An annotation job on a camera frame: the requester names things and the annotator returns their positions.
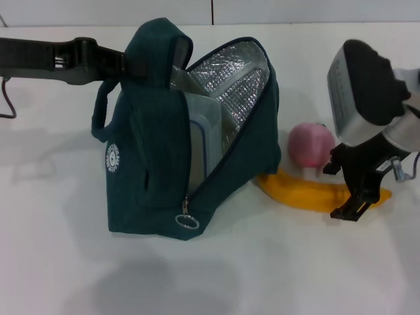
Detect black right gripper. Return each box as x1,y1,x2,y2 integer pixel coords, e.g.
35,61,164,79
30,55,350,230
323,131,411,221

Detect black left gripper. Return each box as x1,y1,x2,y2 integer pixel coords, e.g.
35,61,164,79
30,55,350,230
0,36,147,85

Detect yellow banana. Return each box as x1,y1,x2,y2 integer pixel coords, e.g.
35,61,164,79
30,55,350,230
256,167,394,215

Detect pink peach toy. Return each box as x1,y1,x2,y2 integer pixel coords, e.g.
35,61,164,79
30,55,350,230
287,121,336,169

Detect dark teal insulated lunch bag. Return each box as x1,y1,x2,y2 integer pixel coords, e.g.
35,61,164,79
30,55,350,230
91,18,283,242

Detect clear blue-rimmed food container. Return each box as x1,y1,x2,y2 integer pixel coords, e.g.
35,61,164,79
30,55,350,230
182,93,224,184

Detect metal zipper pull ring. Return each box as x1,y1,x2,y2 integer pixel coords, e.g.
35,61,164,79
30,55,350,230
175,196,200,230

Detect right arm cable with connector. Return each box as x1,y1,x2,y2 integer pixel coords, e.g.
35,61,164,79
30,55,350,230
388,152,420,182

